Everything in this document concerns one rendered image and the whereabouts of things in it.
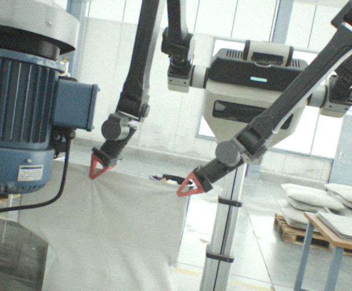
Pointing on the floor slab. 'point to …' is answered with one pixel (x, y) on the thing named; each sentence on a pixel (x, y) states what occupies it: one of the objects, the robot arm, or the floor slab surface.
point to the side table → (339, 245)
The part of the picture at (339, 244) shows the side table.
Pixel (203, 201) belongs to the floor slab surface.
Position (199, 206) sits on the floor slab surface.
